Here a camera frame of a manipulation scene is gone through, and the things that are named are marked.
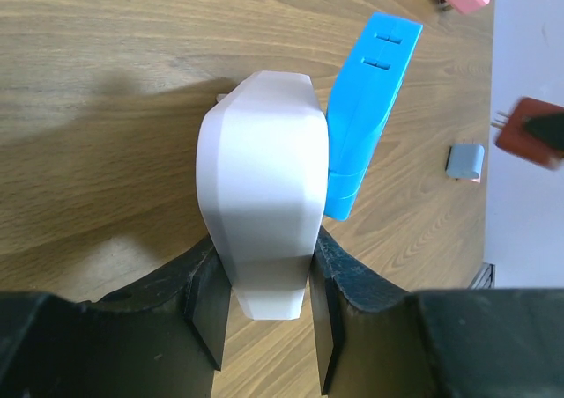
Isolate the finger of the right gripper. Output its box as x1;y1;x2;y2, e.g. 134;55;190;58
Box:
523;111;564;151

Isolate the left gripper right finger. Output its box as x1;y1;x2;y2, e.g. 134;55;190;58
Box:
309;230;563;397

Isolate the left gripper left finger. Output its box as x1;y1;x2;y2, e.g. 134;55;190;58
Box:
1;238;231;397

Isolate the blue plug adapter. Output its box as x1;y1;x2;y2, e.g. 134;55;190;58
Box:
324;12;423;221

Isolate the white triangular socket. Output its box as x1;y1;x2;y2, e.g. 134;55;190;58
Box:
196;70;329;321

